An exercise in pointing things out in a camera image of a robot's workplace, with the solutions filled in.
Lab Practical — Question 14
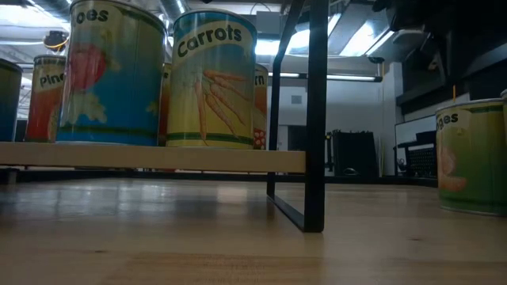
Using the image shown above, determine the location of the long ceiling light strip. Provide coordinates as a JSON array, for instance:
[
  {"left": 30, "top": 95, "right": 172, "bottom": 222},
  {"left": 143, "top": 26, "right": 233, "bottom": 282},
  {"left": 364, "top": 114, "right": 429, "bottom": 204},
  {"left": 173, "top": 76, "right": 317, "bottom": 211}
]
[{"left": 268, "top": 71, "right": 383, "bottom": 83}]

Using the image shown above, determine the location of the black dome ceiling fixture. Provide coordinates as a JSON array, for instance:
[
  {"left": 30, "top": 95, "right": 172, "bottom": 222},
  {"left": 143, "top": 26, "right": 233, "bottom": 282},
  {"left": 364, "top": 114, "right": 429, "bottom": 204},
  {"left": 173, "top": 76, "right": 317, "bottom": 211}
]
[{"left": 42, "top": 30, "right": 71, "bottom": 53}]

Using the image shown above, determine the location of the carrots tin can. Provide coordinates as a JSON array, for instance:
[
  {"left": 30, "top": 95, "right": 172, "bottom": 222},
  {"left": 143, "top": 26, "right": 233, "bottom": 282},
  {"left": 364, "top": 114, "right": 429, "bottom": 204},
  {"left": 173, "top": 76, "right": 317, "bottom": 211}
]
[{"left": 166, "top": 8, "right": 258, "bottom": 150}]

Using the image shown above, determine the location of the black perforated cart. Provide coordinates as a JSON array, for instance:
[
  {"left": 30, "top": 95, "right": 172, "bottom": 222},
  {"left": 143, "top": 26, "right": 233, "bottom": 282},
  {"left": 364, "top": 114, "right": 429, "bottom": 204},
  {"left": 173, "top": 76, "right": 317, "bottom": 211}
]
[{"left": 394, "top": 130, "right": 439, "bottom": 179}]

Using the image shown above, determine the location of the corn tin can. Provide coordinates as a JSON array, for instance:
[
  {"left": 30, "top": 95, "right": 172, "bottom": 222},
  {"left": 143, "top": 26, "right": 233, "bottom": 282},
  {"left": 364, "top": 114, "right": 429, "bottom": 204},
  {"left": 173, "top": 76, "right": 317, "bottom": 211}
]
[{"left": 253, "top": 63, "right": 269, "bottom": 150}]

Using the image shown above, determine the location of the pineapple tin can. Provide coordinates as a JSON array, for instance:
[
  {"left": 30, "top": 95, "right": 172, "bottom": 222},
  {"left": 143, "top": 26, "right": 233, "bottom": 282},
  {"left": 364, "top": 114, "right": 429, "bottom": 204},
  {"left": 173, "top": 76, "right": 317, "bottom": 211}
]
[{"left": 24, "top": 54, "right": 67, "bottom": 143}]

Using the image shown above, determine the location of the tomatoes tin can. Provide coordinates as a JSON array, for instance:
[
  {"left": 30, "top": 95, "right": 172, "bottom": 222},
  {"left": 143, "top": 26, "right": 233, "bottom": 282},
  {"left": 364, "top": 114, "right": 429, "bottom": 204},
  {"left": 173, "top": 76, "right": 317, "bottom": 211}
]
[{"left": 55, "top": 0, "right": 168, "bottom": 146}]

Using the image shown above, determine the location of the oranges tin can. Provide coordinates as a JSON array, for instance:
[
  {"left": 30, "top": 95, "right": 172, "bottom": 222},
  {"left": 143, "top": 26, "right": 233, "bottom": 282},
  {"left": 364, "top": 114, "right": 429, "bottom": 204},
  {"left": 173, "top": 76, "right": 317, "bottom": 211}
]
[{"left": 434, "top": 97, "right": 507, "bottom": 218}]

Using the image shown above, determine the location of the red orange tin can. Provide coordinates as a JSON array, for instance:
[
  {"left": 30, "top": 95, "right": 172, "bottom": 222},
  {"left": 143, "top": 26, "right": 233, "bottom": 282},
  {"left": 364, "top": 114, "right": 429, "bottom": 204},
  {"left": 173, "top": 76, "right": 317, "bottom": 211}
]
[{"left": 157, "top": 62, "right": 173, "bottom": 146}]

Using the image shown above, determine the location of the white board panel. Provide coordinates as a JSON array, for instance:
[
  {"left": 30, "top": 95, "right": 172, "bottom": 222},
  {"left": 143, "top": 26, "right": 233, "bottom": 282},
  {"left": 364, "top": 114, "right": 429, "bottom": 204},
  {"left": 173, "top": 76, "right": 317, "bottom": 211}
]
[{"left": 395, "top": 113, "right": 439, "bottom": 150}]

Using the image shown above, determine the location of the black aluminium table frame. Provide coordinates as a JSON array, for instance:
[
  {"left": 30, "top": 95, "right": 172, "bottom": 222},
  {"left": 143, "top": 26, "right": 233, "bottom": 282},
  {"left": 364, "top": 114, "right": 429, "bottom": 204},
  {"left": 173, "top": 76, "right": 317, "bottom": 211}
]
[{"left": 0, "top": 168, "right": 439, "bottom": 188}]

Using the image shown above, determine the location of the black cabinet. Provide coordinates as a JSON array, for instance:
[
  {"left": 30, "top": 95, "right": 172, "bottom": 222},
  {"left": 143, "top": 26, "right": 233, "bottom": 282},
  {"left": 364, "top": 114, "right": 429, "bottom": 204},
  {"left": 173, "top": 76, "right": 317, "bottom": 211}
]
[{"left": 331, "top": 129, "right": 380, "bottom": 178}]

